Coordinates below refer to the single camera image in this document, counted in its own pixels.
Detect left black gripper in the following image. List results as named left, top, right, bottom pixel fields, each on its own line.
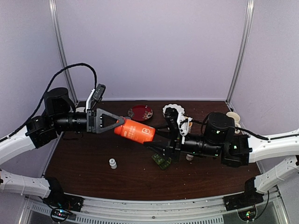
left=52, top=107, right=124, bottom=134

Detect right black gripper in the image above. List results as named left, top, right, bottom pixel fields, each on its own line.
left=143, top=122, right=222, bottom=163

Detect orange pill bottle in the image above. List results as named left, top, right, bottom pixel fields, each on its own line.
left=114, top=119, right=156, bottom=144

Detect green pill organizer box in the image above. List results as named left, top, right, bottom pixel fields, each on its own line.
left=151, top=154, right=171, bottom=170

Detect white labelled pill bottle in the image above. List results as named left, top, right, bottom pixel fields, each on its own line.
left=186, top=154, right=194, bottom=161

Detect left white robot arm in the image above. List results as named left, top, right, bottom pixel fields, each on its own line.
left=0, top=87, right=125, bottom=207

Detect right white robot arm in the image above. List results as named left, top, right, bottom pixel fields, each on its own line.
left=144, top=112, right=299, bottom=206

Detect patterned mug orange inside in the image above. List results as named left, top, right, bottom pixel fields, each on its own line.
left=188, top=122, right=193, bottom=133

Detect small white bowl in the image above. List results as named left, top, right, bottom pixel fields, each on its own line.
left=76, top=107, right=85, bottom=112

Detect red floral plate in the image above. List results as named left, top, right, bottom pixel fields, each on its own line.
left=128, top=105, right=153, bottom=122

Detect white scalloped bowl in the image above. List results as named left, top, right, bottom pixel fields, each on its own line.
left=162, top=104, right=185, bottom=117

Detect small white bottle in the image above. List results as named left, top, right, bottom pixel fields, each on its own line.
left=109, top=158, right=117, bottom=169

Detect cream ribbed mug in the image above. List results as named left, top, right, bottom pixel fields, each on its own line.
left=226, top=112, right=241, bottom=134

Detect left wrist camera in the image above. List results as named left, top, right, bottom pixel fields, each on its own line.
left=85, top=84, right=106, bottom=110

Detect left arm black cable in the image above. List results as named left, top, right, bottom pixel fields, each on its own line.
left=9, top=63, right=98, bottom=138

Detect front aluminium rail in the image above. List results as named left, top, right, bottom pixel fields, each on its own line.
left=20, top=184, right=289, bottom=224

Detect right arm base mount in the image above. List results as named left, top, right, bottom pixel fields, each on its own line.
left=223, top=192, right=263, bottom=211

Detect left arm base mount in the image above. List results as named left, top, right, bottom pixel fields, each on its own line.
left=43, top=192, right=84, bottom=212

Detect left aluminium frame post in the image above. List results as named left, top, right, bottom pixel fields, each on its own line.
left=49, top=0, right=78, bottom=104

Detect aluminium frame post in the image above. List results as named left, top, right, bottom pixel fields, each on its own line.
left=49, top=0, right=78, bottom=104
left=226, top=0, right=255, bottom=105

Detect right aluminium frame post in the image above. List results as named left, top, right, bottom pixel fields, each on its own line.
left=226, top=0, right=255, bottom=105

